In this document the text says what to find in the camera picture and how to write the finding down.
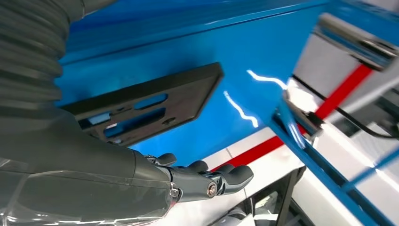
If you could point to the chrome metal fitting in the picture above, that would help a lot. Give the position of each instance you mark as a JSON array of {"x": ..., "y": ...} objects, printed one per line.
[
  {"x": 349, "y": 40},
  {"x": 299, "y": 115}
]

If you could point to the blue metal shelf rack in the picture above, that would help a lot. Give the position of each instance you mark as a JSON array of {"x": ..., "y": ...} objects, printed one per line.
[{"x": 249, "y": 46}]

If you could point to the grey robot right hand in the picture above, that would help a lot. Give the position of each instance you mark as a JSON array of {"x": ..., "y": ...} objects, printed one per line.
[{"x": 78, "y": 168}]

